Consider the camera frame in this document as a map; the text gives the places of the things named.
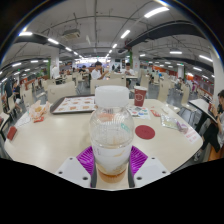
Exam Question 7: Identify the red paper cup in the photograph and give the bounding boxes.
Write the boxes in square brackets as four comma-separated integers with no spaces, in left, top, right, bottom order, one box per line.
[133,85,148,108]

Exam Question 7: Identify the beige dining chairs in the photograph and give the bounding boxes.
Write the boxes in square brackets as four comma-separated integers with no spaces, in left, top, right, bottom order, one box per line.
[6,70,208,113]

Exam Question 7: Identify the white dark-edged side table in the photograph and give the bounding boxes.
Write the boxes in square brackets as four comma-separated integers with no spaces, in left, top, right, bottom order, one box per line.
[188,98,218,123]

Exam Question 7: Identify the person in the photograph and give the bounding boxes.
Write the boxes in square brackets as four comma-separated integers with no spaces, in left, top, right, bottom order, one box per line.
[120,62,136,88]
[194,89,224,162]
[90,60,110,80]

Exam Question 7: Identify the ceiling air conditioning unit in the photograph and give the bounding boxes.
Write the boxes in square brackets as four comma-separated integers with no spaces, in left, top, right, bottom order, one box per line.
[61,28,82,40]

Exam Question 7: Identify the clear white-capped drink bottle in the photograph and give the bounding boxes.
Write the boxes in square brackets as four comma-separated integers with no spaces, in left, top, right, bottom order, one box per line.
[89,85,135,184]

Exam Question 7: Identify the clear plastic packet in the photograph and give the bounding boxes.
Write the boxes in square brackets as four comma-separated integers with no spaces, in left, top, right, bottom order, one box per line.
[160,114,189,134]

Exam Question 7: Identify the pink paper slip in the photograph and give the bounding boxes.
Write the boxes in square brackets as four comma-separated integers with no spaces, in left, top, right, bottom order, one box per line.
[181,126,202,145]

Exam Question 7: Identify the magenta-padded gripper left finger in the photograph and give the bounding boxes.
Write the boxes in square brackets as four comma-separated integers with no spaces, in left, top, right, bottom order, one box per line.
[55,145,98,189]

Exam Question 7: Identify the small red box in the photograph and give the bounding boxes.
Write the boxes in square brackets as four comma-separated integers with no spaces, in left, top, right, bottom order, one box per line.
[6,125,18,141]

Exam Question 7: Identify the ceiling strip lights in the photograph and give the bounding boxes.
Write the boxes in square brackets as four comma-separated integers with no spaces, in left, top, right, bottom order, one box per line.
[0,5,214,84]

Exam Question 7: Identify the flat round red coaster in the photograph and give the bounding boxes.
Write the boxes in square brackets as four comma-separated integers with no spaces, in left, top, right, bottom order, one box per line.
[134,124,156,140]

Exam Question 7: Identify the crumpled food wrapper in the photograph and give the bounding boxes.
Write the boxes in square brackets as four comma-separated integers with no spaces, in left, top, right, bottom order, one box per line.
[28,99,52,124]

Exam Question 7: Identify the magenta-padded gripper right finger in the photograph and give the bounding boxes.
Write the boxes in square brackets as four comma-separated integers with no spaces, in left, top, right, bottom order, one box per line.
[127,145,172,189]

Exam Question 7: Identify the dark food tray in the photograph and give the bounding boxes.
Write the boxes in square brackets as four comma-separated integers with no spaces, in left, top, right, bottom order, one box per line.
[49,94,98,115]

